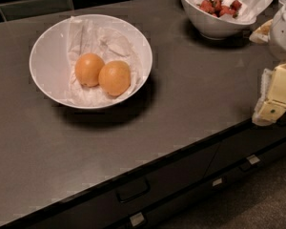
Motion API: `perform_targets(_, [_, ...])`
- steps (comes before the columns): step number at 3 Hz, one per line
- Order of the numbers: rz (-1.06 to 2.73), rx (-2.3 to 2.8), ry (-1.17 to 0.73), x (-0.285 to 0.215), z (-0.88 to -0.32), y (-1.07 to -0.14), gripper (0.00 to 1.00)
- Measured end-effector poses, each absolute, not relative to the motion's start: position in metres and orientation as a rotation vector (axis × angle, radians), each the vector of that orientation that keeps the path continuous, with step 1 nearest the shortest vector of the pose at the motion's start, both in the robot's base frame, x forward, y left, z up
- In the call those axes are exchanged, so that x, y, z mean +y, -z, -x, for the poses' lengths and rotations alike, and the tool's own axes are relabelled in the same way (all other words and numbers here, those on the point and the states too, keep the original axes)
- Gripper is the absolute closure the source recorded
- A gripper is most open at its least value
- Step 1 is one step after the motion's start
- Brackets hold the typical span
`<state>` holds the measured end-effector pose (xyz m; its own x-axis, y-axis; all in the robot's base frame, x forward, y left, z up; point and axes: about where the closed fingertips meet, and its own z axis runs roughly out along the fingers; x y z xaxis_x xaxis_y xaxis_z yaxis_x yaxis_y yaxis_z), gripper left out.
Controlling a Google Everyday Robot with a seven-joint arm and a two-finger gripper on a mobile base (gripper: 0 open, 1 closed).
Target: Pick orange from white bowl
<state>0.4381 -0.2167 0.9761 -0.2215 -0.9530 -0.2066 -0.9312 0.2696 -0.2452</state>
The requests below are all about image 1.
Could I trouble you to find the orange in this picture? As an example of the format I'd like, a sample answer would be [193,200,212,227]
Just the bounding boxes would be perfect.
[98,60,131,96]
[75,53,105,87]

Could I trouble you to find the large white bowl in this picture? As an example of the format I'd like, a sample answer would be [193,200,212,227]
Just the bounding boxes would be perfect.
[30,14,153,110]

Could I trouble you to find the left dark drawer front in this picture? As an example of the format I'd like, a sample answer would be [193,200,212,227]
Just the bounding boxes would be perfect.
[3,143,219,229]

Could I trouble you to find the lower dark drawer front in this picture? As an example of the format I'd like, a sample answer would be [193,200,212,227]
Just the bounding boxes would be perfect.
[107,140,286,229]

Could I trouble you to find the dark drawer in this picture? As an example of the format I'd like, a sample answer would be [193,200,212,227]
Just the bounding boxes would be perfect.
[107,140,286,229]
[206,114,286,177]
[3,143,219,229]

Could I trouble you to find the white bowl with strawberries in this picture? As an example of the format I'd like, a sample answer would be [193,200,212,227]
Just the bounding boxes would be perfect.
[181,0,256,40]

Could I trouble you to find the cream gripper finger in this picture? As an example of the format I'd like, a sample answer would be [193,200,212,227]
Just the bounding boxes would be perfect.
[252,62,286,126]
[249,20,273,44]

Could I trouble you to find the red strawberries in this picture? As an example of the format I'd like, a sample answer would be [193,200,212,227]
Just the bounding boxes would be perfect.
[198,0,242,18]

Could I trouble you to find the right dark drawer front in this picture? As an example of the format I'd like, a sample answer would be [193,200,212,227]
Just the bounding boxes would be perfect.
[206,114,286,177]

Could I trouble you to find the white paper towel in bowl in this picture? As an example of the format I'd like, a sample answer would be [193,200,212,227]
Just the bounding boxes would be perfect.
[66,17,142,107]

